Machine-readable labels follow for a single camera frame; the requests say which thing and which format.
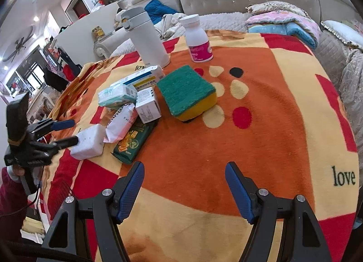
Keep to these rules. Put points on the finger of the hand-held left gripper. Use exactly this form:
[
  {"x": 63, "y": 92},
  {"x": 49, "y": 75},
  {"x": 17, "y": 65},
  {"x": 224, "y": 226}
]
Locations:
[
  {"x": 68, "y": 142},
  {"x": 63, "y": 124}
]

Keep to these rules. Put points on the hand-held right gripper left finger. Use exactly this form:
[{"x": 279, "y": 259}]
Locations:
[{"x": 130, "y": 194}]

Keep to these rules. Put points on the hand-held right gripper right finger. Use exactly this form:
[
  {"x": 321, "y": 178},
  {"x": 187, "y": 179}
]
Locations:
[{"x": 241, "y": 194}]

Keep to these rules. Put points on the white foam block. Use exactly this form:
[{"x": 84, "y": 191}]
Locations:
[{"x": 88, "y": 141}]

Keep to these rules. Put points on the white orange snack packet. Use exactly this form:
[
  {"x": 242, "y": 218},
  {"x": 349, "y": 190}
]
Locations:
[{"x": 120, "y": 123}]

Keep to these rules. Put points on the blue white medicine box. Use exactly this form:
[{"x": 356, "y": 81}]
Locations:
[{"x": 144, "y": 77}]

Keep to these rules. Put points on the person's left forearm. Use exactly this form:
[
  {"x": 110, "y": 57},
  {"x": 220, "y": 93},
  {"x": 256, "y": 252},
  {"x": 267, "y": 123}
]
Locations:
[{"x": 11, "y": 202}]

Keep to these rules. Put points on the black hanging clothes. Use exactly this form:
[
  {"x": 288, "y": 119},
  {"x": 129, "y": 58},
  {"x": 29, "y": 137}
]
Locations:
[{"x": 55, "y": 80}]

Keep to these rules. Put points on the green snack packet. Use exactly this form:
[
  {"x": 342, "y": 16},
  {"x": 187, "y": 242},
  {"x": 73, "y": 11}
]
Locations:
[{"x": 133, "y": 142}]

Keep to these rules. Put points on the orange red printed blanket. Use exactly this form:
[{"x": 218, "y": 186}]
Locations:
[{"x": 255, "y": 142}]

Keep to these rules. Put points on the light green tissue pack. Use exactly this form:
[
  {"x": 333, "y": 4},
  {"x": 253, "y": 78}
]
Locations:
[{"x": 116, "y": 96}]

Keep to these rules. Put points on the small white box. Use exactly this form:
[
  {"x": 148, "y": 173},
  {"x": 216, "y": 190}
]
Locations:
[{"x": 147, "y": 106}]

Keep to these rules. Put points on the ceiling fan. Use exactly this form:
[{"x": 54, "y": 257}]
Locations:
[{"x": 19, "y": 43}]

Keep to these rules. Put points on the yellow glass jar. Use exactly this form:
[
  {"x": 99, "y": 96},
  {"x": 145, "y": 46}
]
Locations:
[{"x": 97, "y": 33}]

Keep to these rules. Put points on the white thermos bottle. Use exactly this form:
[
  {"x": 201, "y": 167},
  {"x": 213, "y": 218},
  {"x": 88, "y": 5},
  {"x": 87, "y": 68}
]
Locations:
[{"x": 147, "y": 43}]

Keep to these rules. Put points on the white plush toy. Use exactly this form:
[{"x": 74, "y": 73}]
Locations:
[{"x": 119, "y": 20}]

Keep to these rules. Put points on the dark wooden door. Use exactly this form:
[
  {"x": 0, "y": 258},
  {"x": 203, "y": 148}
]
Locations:
[{"x": 80, "y": 8}]

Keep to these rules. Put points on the green yellow sponge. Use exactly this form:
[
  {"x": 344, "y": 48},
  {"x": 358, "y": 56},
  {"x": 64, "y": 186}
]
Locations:
[{"x": 184, "y": 86}]

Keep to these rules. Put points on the white crumpled garment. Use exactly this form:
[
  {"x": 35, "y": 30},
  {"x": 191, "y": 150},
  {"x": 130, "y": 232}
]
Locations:
[{"x": 170, "y": 26}]

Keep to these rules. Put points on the blue jacket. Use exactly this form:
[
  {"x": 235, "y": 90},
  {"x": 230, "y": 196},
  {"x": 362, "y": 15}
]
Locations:
[{"x": 158, "y": 9}]

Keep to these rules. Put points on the white pink-label medicine bottle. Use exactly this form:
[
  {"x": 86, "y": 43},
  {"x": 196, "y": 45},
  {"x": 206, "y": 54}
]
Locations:
[{"x": 198, "y": 40}]

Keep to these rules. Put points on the folded blue blanket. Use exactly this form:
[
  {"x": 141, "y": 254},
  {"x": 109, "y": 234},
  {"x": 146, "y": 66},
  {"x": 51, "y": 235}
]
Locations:
[{"x": 283, "y": 30}]

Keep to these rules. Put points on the folded pink blanket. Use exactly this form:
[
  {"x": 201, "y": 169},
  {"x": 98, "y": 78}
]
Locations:
[{"x": 283, "y": 19}]

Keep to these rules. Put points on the white frilled pillow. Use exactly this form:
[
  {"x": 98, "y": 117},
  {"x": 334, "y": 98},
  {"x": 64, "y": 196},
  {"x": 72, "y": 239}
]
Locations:
[{"x": 340, "y": 33}]

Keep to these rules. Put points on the folded floral quilt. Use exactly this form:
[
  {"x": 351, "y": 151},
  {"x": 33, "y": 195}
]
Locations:
[{"x": 272, "y": 6}]

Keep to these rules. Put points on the cream carved bed rail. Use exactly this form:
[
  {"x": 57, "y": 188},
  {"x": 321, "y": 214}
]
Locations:
[{"x": 105, "y": 46}]

